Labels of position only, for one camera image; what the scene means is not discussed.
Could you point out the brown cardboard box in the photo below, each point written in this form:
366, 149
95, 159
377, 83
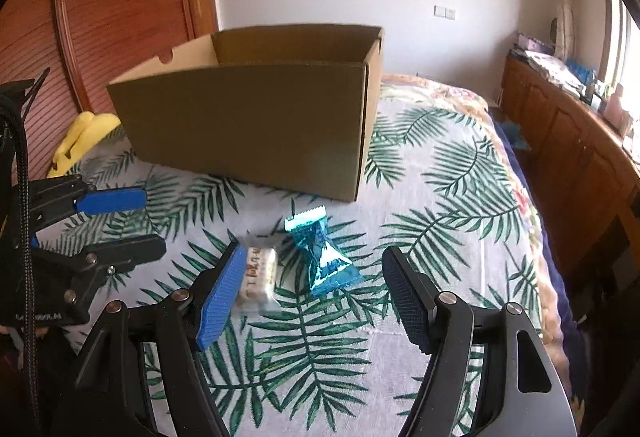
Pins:
290, 106

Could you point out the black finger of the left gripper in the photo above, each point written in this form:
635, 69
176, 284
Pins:
122, 255

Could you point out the wooden louvered wardrobe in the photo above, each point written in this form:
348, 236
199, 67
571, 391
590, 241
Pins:
81, 45

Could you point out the yellow plush toy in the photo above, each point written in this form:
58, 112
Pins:
86, 131

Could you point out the wooden sideboard cabinet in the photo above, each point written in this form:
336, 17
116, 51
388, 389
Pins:
585, 185

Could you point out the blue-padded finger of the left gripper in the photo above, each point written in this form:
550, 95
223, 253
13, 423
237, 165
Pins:
112, 201

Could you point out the small white candy packet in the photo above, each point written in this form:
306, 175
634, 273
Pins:
257, 293

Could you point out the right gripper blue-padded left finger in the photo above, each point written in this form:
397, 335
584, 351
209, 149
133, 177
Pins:
214, 293

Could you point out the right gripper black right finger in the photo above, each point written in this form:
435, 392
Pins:
441, 325

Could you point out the floral quilt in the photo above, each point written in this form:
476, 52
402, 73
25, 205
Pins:
427, 92

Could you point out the teal foil candy packet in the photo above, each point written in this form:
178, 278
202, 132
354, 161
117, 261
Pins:
328, 268

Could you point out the white wall switch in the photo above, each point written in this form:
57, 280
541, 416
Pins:
444, 12

